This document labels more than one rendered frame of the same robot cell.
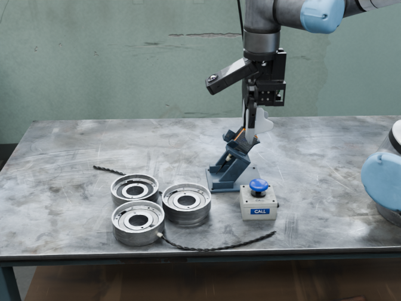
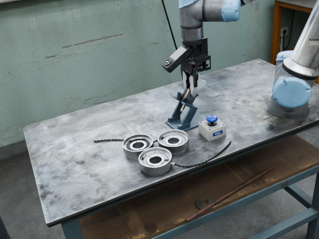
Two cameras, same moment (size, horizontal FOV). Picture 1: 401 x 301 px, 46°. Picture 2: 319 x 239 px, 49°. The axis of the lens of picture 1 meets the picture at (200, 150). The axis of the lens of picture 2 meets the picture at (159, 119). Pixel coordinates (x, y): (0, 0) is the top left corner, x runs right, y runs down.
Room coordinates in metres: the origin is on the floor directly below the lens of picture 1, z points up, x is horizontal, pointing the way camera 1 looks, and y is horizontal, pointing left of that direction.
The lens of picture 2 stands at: (-0.08, 0.40, 1.50)
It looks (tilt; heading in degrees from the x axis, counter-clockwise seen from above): 30 degrees down; 340
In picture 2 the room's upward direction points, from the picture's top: 6 degrees counter-clockwise
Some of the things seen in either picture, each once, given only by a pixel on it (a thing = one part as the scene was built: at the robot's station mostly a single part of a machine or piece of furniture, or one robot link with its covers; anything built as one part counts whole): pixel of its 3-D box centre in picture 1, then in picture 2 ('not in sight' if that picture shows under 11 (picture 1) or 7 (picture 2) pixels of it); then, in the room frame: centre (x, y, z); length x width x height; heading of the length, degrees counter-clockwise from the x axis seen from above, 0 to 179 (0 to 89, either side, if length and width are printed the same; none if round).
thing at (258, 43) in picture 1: (261, 39); (191, 32); (0.96, -0.12, 1.14); 0.08 x 0.08 x 0.05
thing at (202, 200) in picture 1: (186, 203); (173, 142); (0.83, 0.03, 0.82); 0.08 x 0.08 x 0.02
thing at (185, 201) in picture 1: (186, 203); (173, 142); (0.83, 0.03, 0.82); 0.10 x 0.10 x 0.04
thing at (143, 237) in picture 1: (138, 223); (155, 161); (0.76, 0.12, 0.82); 0.10 x 0.10 x 0.04
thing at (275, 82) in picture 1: (262, 77); (194, 55); (0.96, -0.13, 1.06); 0.09 x 0.08 x 0.12; 95
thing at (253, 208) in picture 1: (260, 201); (213, 128); (0.83, -0.13, 0.82); 0.08 x 0.07 x 0.05; 92
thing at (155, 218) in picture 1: (138, 224); (155, 162); (0.76, 0.12, 0.82); 0.08 x 0.08 x 0.02
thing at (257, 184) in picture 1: (258, 192); (211, 122); (0.83, -0.12, 0.85); 0.04 x 0.04 x 0.05
